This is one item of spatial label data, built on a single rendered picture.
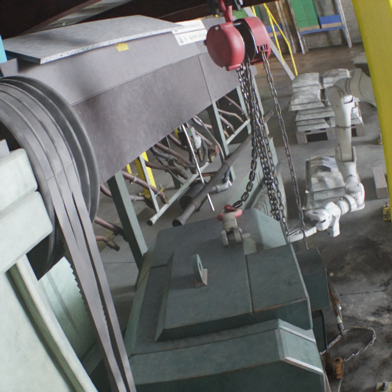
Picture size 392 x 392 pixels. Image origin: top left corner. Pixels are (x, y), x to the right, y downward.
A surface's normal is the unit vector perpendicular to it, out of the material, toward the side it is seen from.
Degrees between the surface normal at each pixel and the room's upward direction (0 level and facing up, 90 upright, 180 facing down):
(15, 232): 90
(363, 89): 90
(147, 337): 0
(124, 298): 0
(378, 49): 90
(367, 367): 0
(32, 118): 60
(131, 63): 78
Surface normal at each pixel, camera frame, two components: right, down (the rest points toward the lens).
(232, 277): -0.26, -0.90
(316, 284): -0.02, 0.37
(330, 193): -0.30, -0.02
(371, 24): -0.35, 0.42
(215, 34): -0.86, 0.38
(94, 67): 0.83, -0.28
